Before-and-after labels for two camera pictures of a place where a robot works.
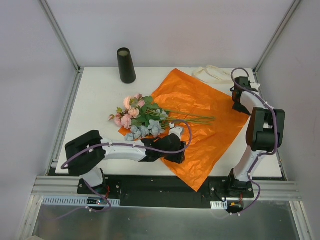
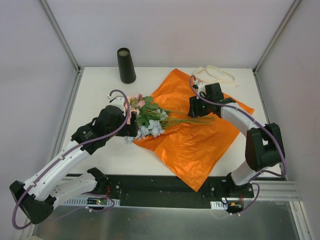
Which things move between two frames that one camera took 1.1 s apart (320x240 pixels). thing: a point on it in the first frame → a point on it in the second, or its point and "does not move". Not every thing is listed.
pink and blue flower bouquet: [140, 117] does not move
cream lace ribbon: [210, 74] does not move
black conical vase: [126, 65] does not move
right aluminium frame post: [273, 40] does not move
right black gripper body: [240, 107] → [193, 108]
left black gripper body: [176, 153] → [133, 124]
